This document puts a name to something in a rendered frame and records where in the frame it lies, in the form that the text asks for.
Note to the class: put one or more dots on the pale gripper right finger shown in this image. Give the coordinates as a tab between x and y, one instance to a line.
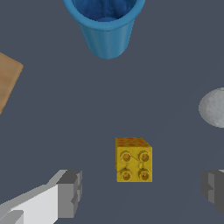
215	189

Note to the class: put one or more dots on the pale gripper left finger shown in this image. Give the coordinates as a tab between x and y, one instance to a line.
43	201

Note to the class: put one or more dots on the grey white ball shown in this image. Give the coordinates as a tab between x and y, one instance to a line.
213	108

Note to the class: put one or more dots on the yellow studded toy brick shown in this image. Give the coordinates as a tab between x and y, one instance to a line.
134	162

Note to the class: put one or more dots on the tan wooden block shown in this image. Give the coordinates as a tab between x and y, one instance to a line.
7	81

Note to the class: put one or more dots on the blue plastic cup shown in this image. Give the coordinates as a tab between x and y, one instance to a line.
106	32

